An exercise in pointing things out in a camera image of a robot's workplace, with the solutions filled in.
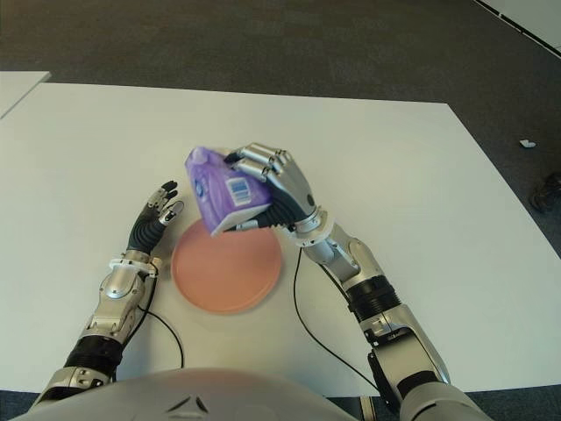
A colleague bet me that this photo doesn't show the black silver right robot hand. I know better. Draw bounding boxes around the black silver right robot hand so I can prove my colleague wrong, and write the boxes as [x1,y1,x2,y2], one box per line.
[223,141,328,232]

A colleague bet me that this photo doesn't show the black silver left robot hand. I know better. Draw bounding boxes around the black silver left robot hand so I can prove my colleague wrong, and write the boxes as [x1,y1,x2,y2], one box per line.
[126,179,185,253]

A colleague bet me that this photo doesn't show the purple tissue paper pack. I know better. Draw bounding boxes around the purple tissue paper pack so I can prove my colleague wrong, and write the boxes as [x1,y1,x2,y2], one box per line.
[184,145,275,238]

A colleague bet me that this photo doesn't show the round pink plate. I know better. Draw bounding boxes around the round pink plate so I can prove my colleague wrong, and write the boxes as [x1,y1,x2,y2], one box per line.
[170,218,283,314]

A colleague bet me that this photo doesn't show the grey robot torso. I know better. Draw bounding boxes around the grey robot torso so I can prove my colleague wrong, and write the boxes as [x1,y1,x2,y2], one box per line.
[8,367,347,421]

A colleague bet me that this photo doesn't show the adjacent white table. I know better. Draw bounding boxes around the adjacent white table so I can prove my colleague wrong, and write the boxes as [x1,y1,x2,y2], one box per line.
[0,70,52,119]

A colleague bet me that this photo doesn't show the dark shoes on floor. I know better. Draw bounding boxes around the dark shoes on floor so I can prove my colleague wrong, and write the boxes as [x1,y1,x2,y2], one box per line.
[529,173,561,214]

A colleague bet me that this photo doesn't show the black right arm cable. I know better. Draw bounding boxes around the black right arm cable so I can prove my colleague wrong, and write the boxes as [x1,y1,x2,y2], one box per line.
[292,252,380,391]

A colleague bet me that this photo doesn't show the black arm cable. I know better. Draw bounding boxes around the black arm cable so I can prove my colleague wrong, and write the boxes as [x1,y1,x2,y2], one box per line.
[292,252,380,391]
[138,280,185,369]

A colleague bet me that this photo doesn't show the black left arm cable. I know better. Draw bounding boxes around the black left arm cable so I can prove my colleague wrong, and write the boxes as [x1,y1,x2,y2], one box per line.
[138,280,185,369]

